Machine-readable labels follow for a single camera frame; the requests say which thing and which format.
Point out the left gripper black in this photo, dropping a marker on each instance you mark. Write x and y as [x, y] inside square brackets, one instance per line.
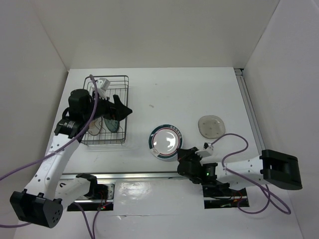
[117, 110]

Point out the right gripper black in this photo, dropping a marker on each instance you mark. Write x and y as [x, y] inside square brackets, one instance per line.
[184, 154]

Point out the clear glass square plate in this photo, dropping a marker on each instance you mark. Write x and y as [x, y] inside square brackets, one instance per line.
[211, 127]

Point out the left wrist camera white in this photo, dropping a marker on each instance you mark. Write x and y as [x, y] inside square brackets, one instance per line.
[101, 87]

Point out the blue floral small plate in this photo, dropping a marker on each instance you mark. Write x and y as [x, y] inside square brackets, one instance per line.
[112, 125]

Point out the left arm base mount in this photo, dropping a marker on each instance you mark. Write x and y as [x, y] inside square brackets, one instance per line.
[103, 200]

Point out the aluminium front rail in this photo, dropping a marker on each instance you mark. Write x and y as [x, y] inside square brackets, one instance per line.
[140, 175]

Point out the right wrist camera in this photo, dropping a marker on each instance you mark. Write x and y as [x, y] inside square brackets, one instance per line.
[207, 150]

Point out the grey wire dish rack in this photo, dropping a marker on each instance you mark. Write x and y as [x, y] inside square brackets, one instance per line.
[119, 85]

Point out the green red rimmed plate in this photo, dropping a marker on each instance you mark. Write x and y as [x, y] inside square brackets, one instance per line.
[164, 141]

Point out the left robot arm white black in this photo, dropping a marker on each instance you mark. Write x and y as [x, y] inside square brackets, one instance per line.
[42, 201]

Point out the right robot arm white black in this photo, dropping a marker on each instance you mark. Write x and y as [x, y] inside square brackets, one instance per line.
[271, 167]

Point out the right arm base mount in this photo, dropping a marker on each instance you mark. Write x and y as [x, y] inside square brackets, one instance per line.
[221, 197]

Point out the orange sunburst plate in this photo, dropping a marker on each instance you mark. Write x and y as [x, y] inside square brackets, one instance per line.
[95, 127]

